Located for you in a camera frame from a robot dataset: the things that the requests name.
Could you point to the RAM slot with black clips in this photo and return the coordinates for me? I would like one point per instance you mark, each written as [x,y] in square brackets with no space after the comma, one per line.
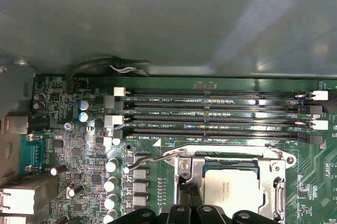
[210,107]
[210,131]

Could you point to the CPU with silver top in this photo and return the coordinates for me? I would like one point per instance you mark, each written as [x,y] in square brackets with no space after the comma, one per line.
[231,195]

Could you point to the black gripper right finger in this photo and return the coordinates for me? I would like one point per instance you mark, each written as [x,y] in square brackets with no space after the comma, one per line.
[197,208]

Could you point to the teal serial port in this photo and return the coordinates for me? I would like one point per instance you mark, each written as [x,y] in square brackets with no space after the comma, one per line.
[31,153]

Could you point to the dark grey PC case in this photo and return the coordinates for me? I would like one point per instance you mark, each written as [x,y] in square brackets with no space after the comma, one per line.
[158,10]

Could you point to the green motherboard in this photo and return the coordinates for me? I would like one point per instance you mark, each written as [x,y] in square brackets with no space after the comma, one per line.
[310,176]

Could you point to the small silver port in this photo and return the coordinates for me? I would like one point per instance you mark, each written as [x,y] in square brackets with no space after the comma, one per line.
[13,125]

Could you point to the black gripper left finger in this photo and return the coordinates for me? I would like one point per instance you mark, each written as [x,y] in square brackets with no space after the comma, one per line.
[185,208]

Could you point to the CPU socket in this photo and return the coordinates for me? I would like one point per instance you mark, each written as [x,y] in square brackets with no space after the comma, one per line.
[226,155]

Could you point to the RAM slot with white clips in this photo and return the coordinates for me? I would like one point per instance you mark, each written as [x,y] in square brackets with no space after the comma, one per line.
[210,93]
[210,119]

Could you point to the silver network port block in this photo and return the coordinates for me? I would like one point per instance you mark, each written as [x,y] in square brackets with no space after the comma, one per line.
[18,197]

